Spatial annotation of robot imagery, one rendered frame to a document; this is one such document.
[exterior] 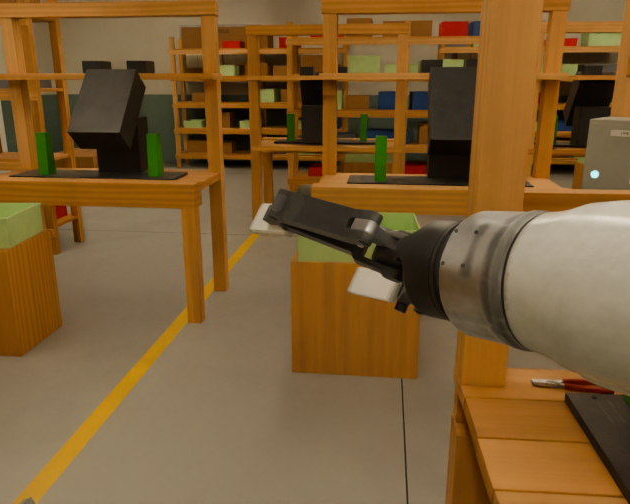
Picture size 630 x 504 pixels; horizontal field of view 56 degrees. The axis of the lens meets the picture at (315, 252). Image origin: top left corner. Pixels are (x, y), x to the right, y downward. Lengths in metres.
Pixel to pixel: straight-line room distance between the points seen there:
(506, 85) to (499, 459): 0.65
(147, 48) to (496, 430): 10.91
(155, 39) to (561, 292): 11.37
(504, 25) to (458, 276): 0.81
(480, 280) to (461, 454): 1.03
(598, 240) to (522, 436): 0.86
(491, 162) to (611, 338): 0.85
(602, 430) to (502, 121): 0.58
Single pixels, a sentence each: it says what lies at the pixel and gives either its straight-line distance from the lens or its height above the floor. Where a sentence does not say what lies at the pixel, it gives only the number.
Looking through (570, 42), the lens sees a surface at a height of 2.07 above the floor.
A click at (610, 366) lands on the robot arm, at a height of 1.35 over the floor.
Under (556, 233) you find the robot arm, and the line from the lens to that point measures 0.35.
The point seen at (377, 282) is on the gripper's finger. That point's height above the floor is 1.30.
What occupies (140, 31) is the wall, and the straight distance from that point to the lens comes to 11.72.
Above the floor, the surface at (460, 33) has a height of 2.05.
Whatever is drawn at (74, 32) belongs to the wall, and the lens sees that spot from 12.25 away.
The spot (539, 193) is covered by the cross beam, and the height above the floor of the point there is 1.27.
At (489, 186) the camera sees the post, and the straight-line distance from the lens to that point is 1.16.
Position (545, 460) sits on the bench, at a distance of 1.12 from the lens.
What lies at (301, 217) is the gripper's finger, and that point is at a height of 1.39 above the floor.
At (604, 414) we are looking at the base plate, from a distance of 1.25.
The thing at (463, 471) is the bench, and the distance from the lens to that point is 1.41.
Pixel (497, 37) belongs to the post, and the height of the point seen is 1.57.
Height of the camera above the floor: 1.49
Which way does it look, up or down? 16 degrees down
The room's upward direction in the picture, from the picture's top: straight up
